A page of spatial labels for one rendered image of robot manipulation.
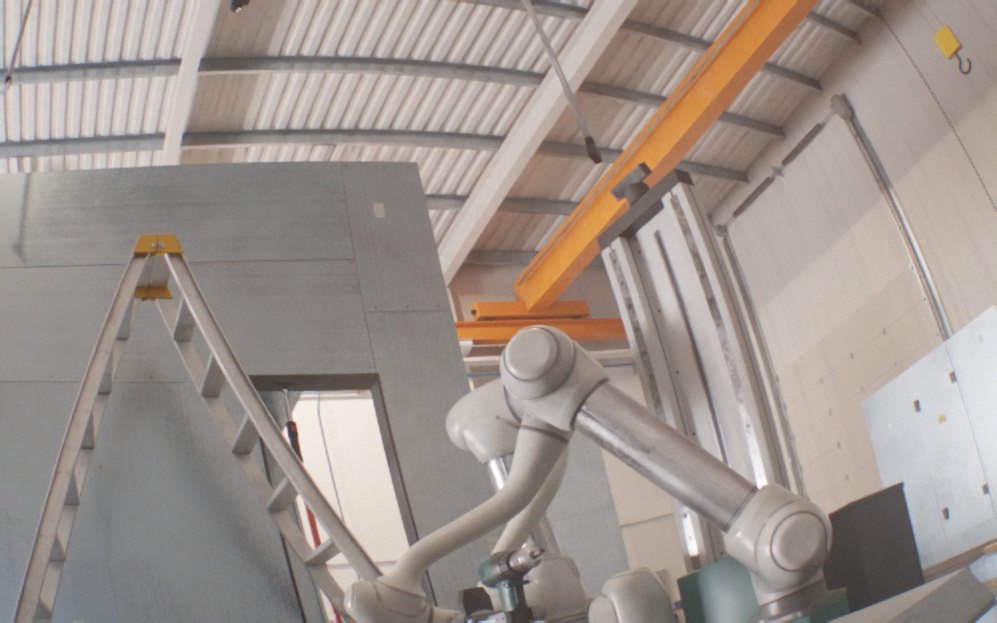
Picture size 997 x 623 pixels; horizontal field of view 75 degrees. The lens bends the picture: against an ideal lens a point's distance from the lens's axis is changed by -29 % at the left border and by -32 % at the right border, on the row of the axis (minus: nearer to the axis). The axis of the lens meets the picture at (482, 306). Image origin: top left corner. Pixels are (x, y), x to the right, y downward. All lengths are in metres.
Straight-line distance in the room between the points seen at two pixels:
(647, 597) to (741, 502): 0.55
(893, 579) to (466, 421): 1.22
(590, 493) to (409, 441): 4.26
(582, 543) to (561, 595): 5.89
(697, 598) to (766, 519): 0.60
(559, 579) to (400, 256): 2.51
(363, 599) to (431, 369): 2.24
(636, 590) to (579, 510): 5.73
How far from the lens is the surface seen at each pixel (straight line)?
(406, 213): 4.11
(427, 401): 3.68
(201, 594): 3.18
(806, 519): 1.38
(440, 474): 3.57
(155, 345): 3.50
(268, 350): 3.56
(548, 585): 1.70
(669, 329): 2.13
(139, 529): 3.22
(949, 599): 0.82
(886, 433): 8.02
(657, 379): 2.10
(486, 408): 2.03
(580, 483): 7.70
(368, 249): 3.93
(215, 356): 2.69
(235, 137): 11.34
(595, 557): 7.57
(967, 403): 7.44
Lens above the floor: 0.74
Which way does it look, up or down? 25 degrees up
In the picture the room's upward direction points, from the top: 14 degrees counter-clockwise
